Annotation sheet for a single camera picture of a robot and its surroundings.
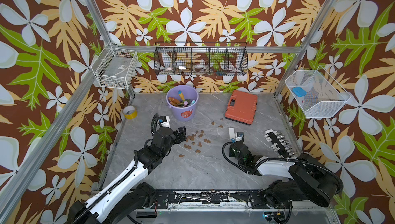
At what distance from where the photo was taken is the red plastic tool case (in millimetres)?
1033

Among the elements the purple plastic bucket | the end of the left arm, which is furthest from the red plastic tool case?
the end of the left arm

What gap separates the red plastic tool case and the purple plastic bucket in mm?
255

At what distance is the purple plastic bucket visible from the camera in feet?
3.09

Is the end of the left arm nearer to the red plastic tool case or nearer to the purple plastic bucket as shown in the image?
the purple plastic bucket
